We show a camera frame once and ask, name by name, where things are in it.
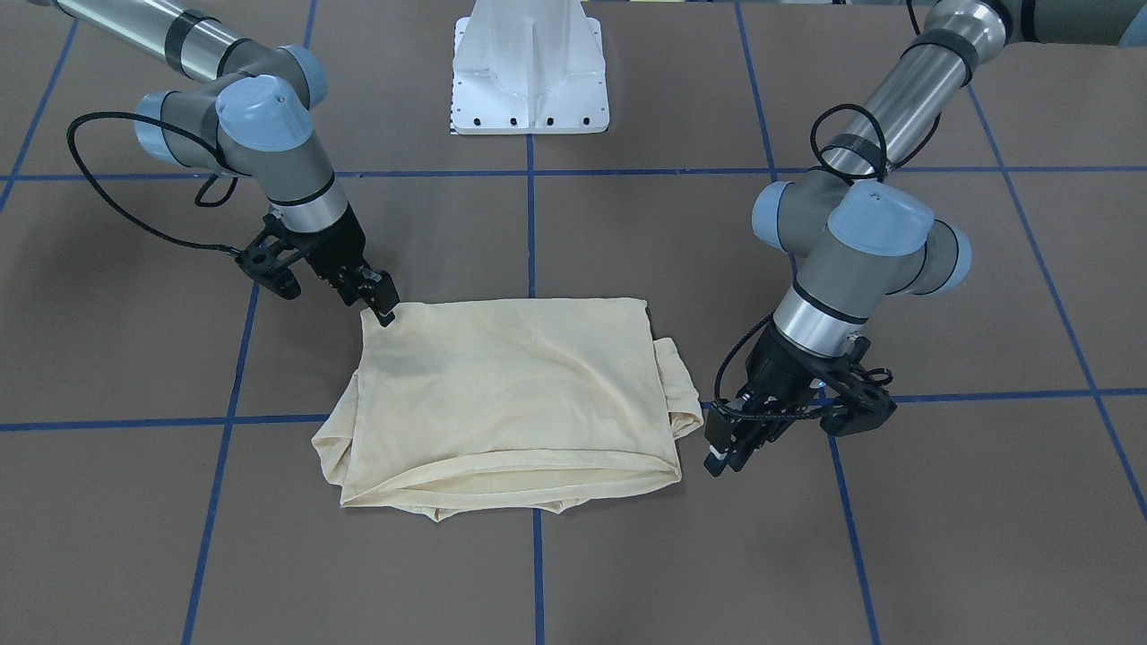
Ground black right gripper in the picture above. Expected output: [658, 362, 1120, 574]
[305, 208, 401, 327]

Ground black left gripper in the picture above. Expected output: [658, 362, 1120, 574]
[703, 320, 829, 477]

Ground beige long-sleeve graphic shirt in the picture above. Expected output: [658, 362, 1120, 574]
[312, 297, 703, 521]

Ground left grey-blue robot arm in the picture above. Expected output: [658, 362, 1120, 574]
[704, 1, 1144, 477]

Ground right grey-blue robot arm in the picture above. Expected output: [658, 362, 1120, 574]
[54, 1, 399, 326]

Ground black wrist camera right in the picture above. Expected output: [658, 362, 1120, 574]
[235, 213, 302, 300]

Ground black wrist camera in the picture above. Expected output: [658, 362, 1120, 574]
[810, 333, 897, 437]
[235, 213, 302, 300]

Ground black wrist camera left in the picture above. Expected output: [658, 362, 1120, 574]
[810, 333, 897, 437]

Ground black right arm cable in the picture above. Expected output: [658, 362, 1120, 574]
[67, 111, 270, 256]

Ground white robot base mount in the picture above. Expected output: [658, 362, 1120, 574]
[450, 1, 610, 135]

